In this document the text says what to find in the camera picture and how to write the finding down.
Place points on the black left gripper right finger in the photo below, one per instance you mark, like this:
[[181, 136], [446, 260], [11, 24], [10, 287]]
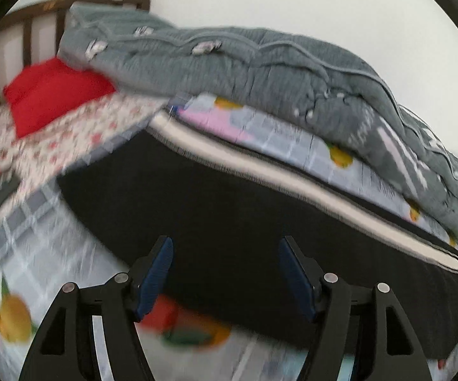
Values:
[[387, 347]]

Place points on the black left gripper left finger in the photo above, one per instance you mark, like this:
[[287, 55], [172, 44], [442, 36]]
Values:
[[63, 347]]

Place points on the grey quilted comforter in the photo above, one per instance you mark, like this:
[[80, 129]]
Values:
[[319, 87]]

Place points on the red pillow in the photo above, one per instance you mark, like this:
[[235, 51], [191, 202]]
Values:
[[43, 92]]

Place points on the dark wooden headboard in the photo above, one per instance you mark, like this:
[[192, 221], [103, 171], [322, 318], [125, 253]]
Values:
[[25, 16]]

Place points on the black pants with white stripe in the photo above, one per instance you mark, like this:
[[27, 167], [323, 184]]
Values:
[[226, 208]]

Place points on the fruit print grey bedsheet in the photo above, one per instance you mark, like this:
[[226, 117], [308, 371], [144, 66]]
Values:
[[43, 245]]

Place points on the red floral bedsheet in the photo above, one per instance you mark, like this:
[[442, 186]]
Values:
[[42, 154]]

